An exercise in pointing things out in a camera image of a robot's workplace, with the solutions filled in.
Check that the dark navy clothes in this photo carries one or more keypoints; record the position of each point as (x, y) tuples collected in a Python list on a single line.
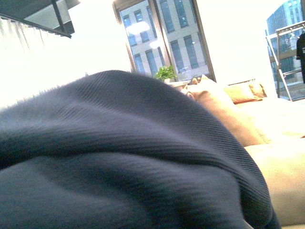
[(118, 150)]

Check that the metal clothes rack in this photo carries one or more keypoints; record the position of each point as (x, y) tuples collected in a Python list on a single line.
[(286, 68)]

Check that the green potted plant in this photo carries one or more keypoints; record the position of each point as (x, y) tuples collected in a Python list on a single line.
[(165, 72)]

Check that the dark framed window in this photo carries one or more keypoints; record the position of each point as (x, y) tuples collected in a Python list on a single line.
[(164, 33)]

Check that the orange cushion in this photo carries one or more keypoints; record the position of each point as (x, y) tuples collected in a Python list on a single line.
[(245, 92)]

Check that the beige sofa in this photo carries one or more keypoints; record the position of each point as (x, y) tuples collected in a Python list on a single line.
[(273, 133)]

